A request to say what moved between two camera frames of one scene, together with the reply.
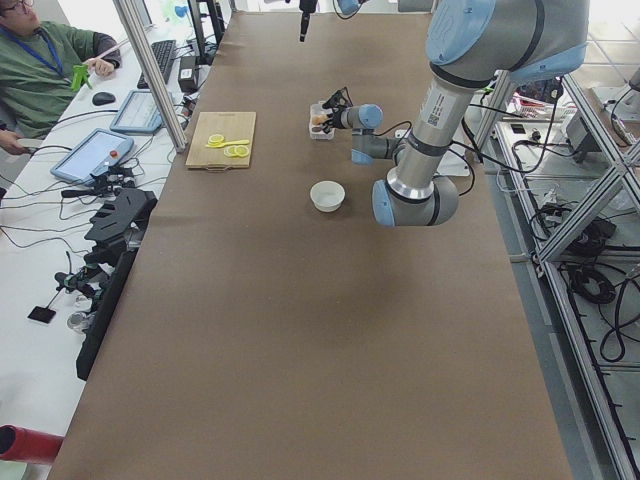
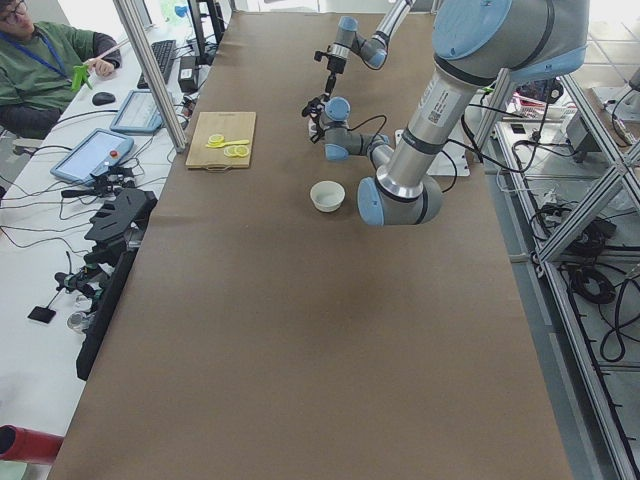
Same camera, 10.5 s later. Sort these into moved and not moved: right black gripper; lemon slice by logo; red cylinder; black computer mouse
Moved: right black gripper
Not moved: red cylinder; black computer mouse; lemon slice by logo
